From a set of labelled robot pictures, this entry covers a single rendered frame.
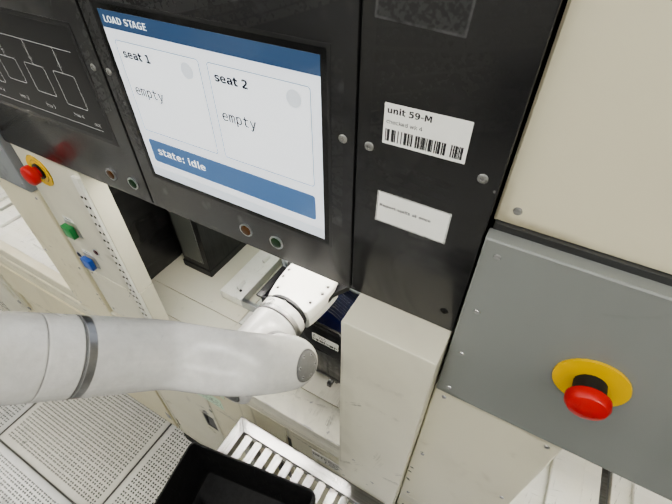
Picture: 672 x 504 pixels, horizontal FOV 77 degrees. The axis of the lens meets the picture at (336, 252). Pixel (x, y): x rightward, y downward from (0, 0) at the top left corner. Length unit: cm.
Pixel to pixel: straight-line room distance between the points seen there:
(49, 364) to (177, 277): 89
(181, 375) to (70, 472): 163
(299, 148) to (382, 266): 16
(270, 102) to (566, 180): 27
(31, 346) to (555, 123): 49
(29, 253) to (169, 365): 118
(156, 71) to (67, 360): 32
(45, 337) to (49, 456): 177
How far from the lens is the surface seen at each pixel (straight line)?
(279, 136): 45
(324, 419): 103
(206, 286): 130
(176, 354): 56
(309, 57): 40
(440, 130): 36
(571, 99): 35
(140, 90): 58
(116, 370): 53
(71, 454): 221
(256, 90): 45
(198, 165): 57
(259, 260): 129
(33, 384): 50
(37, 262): 164
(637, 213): 39
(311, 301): 72
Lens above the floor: 181
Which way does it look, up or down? 44 degrees down
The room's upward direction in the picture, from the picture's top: straight up
